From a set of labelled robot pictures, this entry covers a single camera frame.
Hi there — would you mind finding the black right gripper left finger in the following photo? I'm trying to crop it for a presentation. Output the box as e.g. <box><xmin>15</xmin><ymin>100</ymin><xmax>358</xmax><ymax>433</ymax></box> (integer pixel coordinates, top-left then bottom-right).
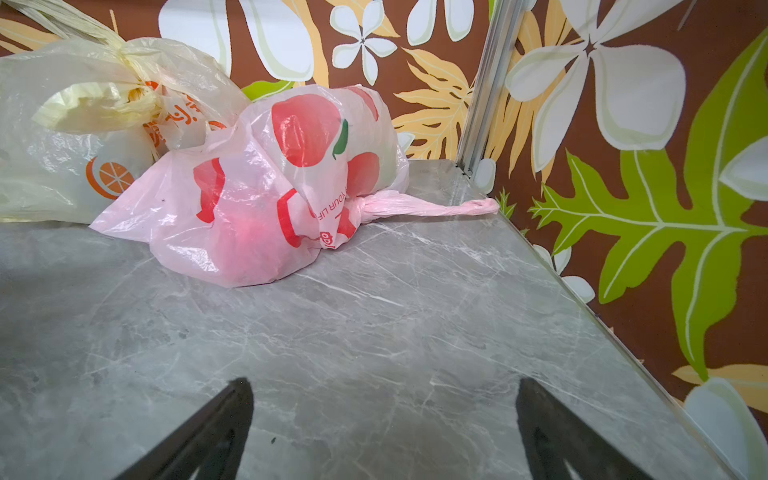
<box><xmin>118</xmin><ymin>377</ymin><xmax>254</xmax><ymax>479</ymax></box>

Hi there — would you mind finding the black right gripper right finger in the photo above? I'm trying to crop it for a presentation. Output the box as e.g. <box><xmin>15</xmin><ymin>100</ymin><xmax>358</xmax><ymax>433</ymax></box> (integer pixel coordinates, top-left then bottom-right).
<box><xmin>516</xmin><ymin>377</ymin><xmax>651</xmax><ymax>480</ymax></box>

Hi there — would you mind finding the pink apple-print plastic bag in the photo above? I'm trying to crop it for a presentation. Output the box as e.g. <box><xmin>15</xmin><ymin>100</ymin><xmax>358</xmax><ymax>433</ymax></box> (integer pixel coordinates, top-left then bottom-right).
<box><xmin>92</xmin><ymin>85</ymin><xmax>498</xmax><ymax>287</ymax></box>

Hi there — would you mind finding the yellow orange-print plastic bag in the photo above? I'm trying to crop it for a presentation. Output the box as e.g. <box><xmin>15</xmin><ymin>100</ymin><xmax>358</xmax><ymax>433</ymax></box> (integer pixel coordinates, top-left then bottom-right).
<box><xmin>1</xmin><ymin>1</ymin><xmax>249</xmax><ymax>224</ymax></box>

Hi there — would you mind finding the aluminium frame post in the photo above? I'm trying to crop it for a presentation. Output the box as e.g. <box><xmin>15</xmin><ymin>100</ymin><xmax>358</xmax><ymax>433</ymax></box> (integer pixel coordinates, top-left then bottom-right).
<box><xmin>456</xmin><ymin>0</ymin><xmax>529</xmax><ymax>178</ymax></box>

